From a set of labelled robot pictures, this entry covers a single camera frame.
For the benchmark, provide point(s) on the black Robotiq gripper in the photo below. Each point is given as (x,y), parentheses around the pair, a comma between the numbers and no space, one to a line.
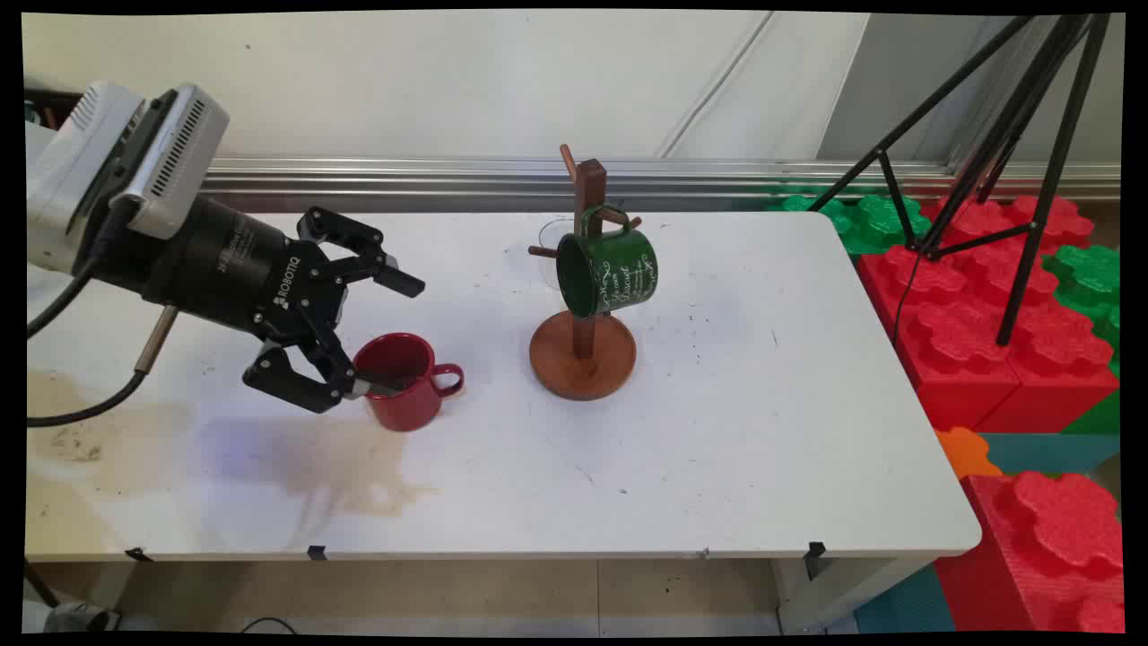
(224,265)

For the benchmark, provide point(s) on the green enamel mug white print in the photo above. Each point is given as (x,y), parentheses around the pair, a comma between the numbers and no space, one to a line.
(628,269)

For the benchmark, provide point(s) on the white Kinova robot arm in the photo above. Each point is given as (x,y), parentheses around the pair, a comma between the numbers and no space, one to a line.
(63,179)

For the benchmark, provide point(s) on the red ceramic mug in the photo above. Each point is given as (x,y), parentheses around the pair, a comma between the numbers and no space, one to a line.
(404,408)

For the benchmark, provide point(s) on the black tape piece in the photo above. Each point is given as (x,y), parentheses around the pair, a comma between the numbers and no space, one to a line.
(139,554)
(317,553)
(814,556)

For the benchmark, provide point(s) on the wooden mug tree stand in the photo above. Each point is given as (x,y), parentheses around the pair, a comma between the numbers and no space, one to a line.
(583,363)

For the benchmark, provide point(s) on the green foam building block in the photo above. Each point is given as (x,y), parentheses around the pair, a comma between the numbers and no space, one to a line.
(1090,274)
(883,220)
(1099,417)

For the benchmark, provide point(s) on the white table leg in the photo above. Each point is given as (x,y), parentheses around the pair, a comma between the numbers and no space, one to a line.
(834,597)

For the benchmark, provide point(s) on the teal foam floor mat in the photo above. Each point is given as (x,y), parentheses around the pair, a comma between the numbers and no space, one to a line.
(1049,453)
(906,606)

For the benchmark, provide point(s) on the orange foam piece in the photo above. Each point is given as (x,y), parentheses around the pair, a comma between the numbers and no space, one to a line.
(964,453)

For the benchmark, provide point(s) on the black tripod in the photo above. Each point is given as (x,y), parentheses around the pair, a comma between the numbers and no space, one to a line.
(1051,179)

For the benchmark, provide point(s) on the aluminium wall rail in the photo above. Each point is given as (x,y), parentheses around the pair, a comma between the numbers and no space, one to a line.
(404,179)

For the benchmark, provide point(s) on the silver black wrist camera box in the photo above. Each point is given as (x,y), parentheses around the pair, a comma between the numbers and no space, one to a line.
(179,152)

